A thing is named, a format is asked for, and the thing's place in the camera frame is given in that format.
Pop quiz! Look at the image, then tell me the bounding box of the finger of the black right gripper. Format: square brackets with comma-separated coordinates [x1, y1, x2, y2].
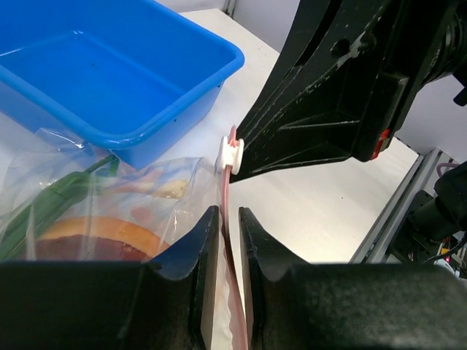
[231, 1, 388, 182]

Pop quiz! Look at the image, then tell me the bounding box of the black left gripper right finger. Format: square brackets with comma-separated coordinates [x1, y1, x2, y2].
[239, 207, 466, 349]

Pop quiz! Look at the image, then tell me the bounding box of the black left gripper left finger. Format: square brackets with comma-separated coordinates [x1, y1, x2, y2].
[1, 206, 220, 349]

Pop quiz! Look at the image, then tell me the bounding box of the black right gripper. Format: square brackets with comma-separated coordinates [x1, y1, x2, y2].
[350, 1, 466, 162]

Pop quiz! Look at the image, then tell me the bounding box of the clear zip top bag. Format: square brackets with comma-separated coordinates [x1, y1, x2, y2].
[1, 129, 248, 349]

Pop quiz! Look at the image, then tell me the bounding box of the fake steak slice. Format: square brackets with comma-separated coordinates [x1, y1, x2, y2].
[22, 217, 169, 262]

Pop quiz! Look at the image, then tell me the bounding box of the white zip slider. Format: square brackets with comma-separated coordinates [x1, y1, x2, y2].
[215, 136, 244, 175]

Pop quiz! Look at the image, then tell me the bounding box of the fake green onion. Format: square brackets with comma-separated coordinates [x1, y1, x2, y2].
[1, 155, 120, 260]

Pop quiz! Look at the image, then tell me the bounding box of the blue plastic bin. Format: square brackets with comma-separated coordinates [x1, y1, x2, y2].
[1, 1, 244, 168]

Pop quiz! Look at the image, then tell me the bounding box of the aluminium mounting rail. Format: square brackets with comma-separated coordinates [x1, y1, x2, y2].
[350, 148, 457, 263]

